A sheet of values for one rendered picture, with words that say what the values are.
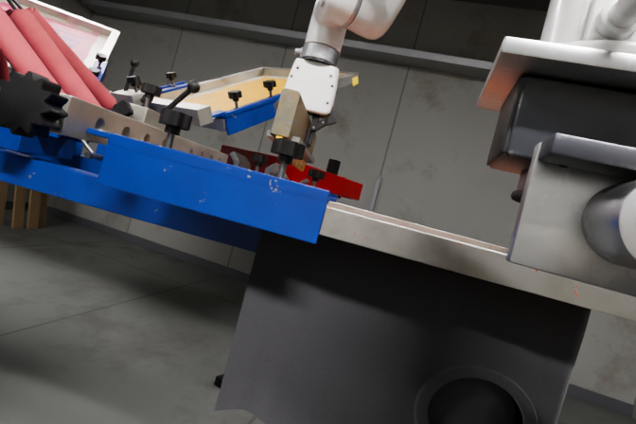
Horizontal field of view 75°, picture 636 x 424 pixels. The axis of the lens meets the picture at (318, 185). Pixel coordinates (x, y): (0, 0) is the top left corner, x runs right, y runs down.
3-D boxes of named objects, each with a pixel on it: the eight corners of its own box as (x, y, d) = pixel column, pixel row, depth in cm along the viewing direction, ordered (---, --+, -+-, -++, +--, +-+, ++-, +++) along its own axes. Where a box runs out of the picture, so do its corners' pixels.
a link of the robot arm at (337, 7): (381, -10, 75) (337, -36, 70) (366, 45, 74) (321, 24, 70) (342, 12, 88) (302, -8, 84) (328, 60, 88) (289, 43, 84)
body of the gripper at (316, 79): (292, 46, 80) (277, 102, 79) (344, 59, 79) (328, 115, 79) (296, 60, 87) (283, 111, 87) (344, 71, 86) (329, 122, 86)
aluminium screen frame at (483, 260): (510, 264, 108) (514, 250, 108) (706, 341, 49) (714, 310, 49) (225, 186, 113) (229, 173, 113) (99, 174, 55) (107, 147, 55)
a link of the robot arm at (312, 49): (294, 37, 80) (291, 51, 80) (339, 47, 79) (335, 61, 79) (299, 51, 87) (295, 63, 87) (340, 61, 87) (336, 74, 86)
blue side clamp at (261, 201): (318, 240, 57) (331, 191, 57) (315, 244, 52) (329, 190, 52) (116, 185, 59) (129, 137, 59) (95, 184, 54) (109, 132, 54)
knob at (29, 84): (75, 148, 52) (91, 91, 52) (42, 142, 46) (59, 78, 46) (21, 133, 52) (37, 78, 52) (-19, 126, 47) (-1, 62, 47)
